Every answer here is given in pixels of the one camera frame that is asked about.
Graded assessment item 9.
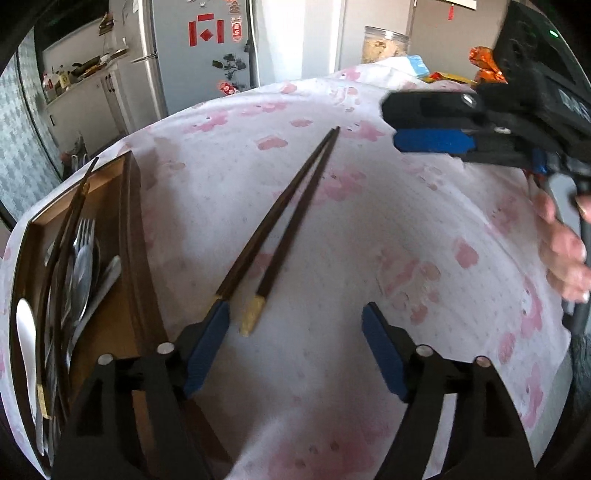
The metal fork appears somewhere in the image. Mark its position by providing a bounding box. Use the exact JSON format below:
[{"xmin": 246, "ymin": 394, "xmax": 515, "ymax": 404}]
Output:
[{"xmin": 69, "ymin": 218, "xmax": 95, "ymax": 324}]

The person right hand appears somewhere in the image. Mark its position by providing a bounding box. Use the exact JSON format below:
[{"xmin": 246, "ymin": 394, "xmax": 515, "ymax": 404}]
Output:
[{"xmin": 533, "ymin": 190, "xmax": 590, "ymax": 304}]

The clear food jar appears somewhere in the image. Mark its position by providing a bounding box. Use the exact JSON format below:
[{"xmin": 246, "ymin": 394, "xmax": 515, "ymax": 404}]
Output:
[{"xmin": 362, "ymin": 26, "xmax": 410, "ymax": 64}]

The white kitchen cabinet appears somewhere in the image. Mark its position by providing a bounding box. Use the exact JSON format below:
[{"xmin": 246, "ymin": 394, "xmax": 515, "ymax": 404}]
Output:
[{"xmin": 43, "ymin": 44, "xmax": 133, "ymax": 155}]

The dark wooden chopstick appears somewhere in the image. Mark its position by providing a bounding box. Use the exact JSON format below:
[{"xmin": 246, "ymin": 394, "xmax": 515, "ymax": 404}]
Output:
[
  {"xmin": 40, "ymin": 181, "xmax": 89, "ymax": 423},
  {"xmin": 35, "ymin": 157, "xmax": 98, "ymax": 420},
  {"xmin": 213, "ymin": 128, "xmax": 335, "ymax": 302}
]

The brown wooden tray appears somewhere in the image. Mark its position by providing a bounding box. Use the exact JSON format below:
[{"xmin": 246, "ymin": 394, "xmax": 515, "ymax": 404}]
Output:
[{"xmin": 8, "ymin": 150, "xmax": 233, "ymax": 476}]

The orange snack wrapper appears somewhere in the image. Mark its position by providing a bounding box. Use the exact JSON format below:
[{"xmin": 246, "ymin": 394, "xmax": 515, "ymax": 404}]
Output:
[{"xmin": 469, "ymin": 46, "xmax": 507, "ymax": 84}]

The white ceramic spoon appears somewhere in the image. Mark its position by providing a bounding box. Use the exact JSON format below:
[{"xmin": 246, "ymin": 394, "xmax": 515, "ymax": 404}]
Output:
[{"xmin": 15, "ymin": 298, "xmax": 46, "ymax": 458}]

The pink floral tablecloth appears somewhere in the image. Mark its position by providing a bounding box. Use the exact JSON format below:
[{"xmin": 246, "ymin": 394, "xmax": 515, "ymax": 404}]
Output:
[{"xmin": 0, "ymin": 55, "xmax": 574, "ymax": 480}]

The silver refrigerator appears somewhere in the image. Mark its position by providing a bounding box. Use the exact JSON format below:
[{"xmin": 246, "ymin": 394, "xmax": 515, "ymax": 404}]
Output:
[{"xmin": 108, "ymin": 1, "xmax": 259, "ymax": 122}]

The patterned sliding door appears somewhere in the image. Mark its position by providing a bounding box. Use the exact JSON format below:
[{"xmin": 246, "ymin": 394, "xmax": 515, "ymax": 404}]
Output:
[{"xmin": 1, "ymin": 31, "xmax": 63, "ymax": 220}]

